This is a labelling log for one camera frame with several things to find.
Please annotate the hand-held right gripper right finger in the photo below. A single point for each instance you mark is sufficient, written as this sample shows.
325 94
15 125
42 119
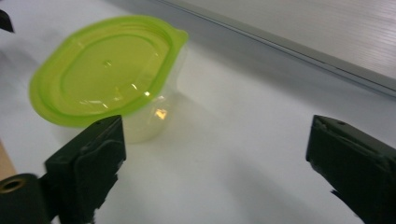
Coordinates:
358 168

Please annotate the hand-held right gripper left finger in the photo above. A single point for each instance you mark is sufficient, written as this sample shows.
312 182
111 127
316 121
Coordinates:
87 168

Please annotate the round clear container green lid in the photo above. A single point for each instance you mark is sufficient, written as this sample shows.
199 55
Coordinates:
109 71

